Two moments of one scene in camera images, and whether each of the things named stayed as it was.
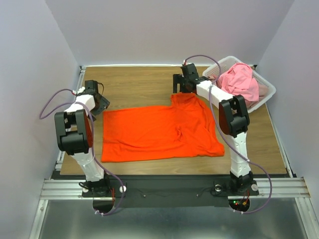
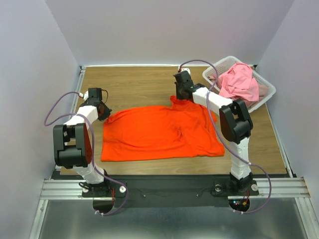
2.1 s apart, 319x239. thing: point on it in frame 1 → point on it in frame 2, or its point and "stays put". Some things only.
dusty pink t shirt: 263,89 stays put
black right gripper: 177,83 → 180,92
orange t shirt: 183,129 stays put
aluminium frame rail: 57,186 stays put
